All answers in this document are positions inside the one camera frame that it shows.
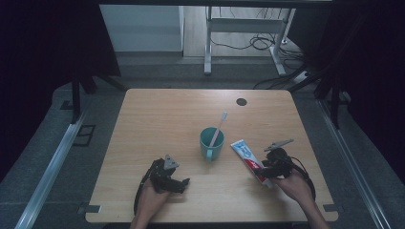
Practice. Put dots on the white cabinet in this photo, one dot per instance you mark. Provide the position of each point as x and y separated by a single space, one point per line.
140 28

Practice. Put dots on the silver metal floor rail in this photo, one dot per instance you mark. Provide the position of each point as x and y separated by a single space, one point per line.
51 171
350 159

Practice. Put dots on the dark round table grommet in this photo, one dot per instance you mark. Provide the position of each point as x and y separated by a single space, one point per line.
241 102

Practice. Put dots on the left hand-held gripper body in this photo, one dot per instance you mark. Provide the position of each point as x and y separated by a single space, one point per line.
162 175

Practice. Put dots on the pink toothbrush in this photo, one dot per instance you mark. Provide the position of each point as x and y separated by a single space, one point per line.
218 129

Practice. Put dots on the person's left hand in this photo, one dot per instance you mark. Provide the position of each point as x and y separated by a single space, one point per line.
153 198

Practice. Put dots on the white metal desk frame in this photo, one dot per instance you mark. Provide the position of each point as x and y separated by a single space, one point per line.
245 24

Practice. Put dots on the teal cup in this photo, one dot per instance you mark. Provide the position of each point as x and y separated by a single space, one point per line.
211 144

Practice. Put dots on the white power strip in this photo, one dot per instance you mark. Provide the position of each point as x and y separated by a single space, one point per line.
302 77

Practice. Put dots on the dark curtain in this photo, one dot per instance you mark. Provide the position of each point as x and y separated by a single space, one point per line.
38 63
375 63

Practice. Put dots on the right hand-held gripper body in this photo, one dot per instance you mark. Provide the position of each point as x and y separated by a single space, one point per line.
278 163

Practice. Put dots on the person's right hand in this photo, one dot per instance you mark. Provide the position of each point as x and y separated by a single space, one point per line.
293 187

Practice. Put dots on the black metal stand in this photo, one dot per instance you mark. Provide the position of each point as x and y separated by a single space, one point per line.
75 98
334 105

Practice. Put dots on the white red blue toothpaste tube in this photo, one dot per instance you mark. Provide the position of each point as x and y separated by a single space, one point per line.
246 156

